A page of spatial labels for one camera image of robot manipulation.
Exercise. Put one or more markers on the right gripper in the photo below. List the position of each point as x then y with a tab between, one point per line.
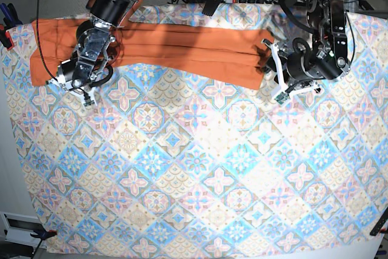
64	79

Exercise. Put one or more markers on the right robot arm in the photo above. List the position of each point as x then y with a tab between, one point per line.
90	64

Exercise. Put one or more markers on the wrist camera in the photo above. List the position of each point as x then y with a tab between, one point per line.
282	98
87	101

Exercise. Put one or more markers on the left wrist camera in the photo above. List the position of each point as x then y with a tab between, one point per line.
282	98

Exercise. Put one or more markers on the orange T-shirt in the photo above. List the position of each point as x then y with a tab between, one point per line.
225	55

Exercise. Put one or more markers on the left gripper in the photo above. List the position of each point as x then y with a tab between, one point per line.
290	67

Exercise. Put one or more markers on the white window frame rail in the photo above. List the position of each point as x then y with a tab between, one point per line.
19	227

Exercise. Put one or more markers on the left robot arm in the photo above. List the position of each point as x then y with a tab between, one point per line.
326	23

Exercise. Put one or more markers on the black clamp bottom right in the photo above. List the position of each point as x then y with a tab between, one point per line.
378	228

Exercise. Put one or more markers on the red black clamp left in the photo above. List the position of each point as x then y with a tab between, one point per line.
6	39

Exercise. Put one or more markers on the orange black clamp bottom left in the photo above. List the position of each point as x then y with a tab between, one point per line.
42	235

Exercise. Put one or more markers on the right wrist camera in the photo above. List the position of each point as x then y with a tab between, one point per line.
87	101

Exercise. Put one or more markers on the blue handled clamp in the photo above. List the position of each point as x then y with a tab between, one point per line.
11	17

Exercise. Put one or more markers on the patterned blue tile tablecloth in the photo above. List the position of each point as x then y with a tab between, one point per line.
175	165

